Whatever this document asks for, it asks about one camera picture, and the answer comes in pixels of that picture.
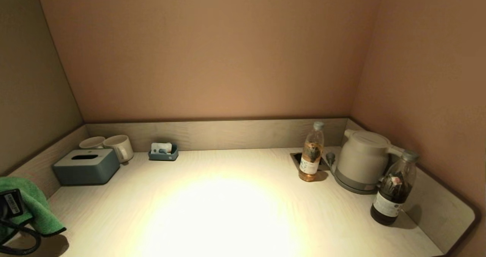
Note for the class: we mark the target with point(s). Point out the grey kettle plug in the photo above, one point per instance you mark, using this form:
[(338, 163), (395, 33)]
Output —
[(330, 158)]

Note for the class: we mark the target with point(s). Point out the cream ceramic mug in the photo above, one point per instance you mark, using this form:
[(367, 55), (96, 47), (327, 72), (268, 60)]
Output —
[(92, 142)]

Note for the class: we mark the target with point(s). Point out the light amber tea bottle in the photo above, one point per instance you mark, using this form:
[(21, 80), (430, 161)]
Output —
[(310, 162)]

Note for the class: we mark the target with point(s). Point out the black recessed power socket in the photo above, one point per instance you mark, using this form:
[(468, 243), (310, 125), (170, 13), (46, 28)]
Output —
[(298, 159)]

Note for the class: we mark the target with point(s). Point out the long wooden desk upstand panel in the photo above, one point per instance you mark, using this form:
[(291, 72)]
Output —
[(228, 133)]

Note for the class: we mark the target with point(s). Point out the dark tea bottle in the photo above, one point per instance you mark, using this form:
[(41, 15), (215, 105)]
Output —
[(393, 196)]

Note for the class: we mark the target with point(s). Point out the grey kettle base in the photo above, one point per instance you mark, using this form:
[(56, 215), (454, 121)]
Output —
[(351, 186)]

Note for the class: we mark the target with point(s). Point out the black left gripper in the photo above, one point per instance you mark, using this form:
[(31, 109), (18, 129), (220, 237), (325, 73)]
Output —
[(10, 207)]

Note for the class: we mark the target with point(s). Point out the wooden side panel rounded corner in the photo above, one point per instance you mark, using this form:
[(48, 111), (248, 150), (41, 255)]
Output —
[(440, 200)]

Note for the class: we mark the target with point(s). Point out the blue-grey tissue box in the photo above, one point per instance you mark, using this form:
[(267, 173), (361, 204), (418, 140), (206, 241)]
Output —
[(87, 169)]

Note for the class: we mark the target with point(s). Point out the green microfibre cloth black edge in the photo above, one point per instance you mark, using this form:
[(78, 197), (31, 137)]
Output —
[(38, 207)]

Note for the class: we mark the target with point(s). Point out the wooden desk side panel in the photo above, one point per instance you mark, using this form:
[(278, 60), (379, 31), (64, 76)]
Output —
[(41, 162)]

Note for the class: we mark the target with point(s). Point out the white sachet packets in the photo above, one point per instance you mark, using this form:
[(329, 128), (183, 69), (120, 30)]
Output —
[(160, 147)]

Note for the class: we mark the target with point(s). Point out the cream electric kettle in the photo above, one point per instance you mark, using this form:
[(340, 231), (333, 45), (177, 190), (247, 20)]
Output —
[(360, 158)]

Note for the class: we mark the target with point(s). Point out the small blue sachet tray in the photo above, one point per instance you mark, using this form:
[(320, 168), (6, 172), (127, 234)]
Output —
[(164, 156)]

